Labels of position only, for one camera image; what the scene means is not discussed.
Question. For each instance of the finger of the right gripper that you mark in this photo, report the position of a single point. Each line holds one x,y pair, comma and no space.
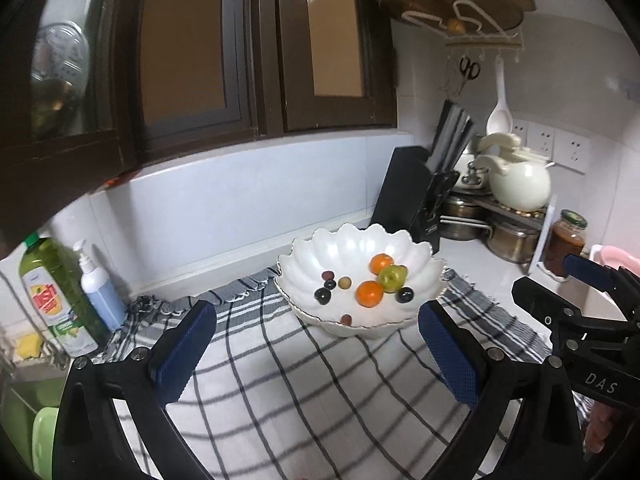
589,272

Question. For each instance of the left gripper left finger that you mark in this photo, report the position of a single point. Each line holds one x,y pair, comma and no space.
89,442

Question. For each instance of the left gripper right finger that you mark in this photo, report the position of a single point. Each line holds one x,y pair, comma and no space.
545,441

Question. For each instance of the green apple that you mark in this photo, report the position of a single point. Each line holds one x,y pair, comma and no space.
392,278

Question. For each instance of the orange mandarin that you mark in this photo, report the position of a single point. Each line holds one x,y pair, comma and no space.
379,262
369,294

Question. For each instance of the yellow-brown longan fruit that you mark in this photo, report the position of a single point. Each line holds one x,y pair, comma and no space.
344,283

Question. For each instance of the large dark plum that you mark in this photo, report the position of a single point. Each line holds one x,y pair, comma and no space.
323,295

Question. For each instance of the red grape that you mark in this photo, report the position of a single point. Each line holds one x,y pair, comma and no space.
327,275

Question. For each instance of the person right hand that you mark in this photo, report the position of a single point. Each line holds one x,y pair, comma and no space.
599,427

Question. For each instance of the pink colander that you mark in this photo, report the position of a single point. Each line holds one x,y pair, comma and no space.
607,255

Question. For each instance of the green plastic basin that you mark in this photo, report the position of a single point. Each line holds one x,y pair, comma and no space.
43,432

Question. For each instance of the glass jar red sauce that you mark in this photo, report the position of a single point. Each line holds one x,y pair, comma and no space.
567,237

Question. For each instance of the stainless steel pot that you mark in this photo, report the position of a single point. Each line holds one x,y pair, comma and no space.
462,219
511,241

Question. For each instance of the yellow sponge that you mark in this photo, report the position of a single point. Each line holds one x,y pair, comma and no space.
29,346

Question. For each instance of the cream ceramic teapot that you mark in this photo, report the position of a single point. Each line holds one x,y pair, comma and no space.
518,176

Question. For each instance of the blue pump soap bottle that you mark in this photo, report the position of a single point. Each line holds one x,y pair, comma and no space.
100,290

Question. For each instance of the white pot with lid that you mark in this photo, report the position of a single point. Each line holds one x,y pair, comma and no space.
471,179

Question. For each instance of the green dish soap bottle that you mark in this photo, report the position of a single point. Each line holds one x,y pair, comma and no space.
51,279

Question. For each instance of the white hanging spoon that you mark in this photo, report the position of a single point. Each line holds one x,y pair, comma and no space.
500,119

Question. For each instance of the black white checked cloth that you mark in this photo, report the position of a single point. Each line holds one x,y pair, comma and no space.
275,398

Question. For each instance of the black knife block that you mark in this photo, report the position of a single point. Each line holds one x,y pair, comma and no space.
418,179

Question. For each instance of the white scalloped ceramic bowl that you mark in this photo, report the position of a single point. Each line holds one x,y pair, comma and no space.
347,252

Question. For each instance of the black scissors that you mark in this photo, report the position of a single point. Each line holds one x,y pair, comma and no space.
469,70

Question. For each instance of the dark frying pan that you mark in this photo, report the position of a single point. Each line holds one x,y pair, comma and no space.
58,79

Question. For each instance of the wall power outlets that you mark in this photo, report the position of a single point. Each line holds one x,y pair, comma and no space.
563,148

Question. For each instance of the brown window frame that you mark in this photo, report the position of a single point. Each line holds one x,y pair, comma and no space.
175,77

